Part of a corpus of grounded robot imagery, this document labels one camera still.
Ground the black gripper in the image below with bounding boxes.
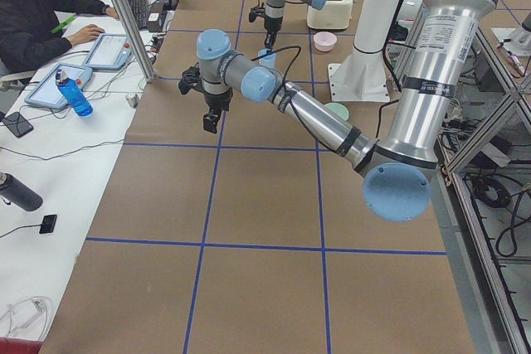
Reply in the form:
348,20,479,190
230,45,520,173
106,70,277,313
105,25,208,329
264,16,281,49
202,90,232,133

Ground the light blue cup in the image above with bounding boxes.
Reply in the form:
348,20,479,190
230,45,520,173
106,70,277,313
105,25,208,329
258,48,276,69

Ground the pink bowl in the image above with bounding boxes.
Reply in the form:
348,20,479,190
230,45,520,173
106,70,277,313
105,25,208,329
313,32,337,52

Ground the cream toaster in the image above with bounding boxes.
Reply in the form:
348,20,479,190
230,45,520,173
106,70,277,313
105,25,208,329
306,0,353,31

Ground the green bowl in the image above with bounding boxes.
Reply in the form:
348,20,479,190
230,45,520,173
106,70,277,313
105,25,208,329
324,102,349,121

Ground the upper teach pendant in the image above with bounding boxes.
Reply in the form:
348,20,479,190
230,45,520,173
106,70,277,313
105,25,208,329
83,34,132,70

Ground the teach pendant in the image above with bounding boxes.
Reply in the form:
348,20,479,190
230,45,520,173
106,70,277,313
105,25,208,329
25,63,93,110
83,34,132,70

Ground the black keyboard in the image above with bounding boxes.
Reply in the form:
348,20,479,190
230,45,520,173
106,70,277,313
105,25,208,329
127,0,148,30

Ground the blue water bottle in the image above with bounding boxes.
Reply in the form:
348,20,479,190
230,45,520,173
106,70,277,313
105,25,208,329
55,69,93,117

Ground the lower teach pendant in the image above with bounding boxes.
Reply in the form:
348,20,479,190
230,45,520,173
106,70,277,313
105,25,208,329
25,63,93,110

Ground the small black square device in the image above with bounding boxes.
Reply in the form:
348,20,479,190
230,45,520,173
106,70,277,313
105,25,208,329
39,214,57,235

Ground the black smartphone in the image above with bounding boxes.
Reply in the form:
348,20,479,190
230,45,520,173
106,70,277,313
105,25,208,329
2,112,34,138

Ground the black thermos bottle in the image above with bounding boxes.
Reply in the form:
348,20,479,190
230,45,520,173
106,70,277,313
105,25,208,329
1,172,43,211

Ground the seated person black jacket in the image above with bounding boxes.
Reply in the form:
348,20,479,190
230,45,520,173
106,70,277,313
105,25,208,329
1,0,119,74

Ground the aluminium frame post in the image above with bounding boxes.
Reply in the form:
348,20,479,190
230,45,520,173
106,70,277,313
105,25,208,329
111,0,155,83

